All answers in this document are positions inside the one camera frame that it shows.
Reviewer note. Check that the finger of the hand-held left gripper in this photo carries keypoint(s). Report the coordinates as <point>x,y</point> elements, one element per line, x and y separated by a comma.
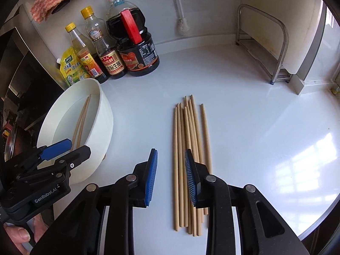
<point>77,154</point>
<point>55,148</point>

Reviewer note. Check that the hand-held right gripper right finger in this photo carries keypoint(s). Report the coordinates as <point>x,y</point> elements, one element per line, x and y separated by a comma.
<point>190,178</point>

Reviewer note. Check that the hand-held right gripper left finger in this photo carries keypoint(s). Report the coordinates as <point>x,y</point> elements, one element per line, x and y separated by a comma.
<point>151,176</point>

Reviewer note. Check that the pile of wooden chopsticks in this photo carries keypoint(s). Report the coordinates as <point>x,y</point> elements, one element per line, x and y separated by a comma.
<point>175,164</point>

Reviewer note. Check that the white plastic bowl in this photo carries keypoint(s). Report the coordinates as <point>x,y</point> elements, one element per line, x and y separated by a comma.
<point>102,138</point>

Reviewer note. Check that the tan wooden chopstick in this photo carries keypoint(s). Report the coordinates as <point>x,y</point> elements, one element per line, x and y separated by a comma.
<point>79,122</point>
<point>84,122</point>

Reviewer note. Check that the person's left hand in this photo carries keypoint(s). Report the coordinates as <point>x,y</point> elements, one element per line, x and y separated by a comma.
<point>17,235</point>

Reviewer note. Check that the yellow seasoning pouch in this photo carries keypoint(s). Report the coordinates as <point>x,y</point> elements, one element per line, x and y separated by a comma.
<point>69,70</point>

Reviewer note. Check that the yellow-capped vinegar bottle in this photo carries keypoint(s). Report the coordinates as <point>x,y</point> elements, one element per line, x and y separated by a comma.
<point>89,61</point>

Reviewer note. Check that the glass soy sauce bottle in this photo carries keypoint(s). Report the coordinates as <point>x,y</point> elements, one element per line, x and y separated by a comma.
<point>111,61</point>

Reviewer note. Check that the large dark soy sauce jug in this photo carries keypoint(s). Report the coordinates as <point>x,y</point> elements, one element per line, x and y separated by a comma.
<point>138,55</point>

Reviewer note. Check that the pink striped cloth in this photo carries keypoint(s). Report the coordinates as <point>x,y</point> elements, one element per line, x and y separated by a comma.
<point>50,2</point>

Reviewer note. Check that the white dish brush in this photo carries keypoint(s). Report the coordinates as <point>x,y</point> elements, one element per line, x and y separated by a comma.
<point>183,25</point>

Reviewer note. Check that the stainless steel rack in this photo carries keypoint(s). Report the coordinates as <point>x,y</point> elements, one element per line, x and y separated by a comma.
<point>282,55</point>

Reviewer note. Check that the white cutting board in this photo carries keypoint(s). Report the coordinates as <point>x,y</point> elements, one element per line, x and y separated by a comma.
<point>300,32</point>

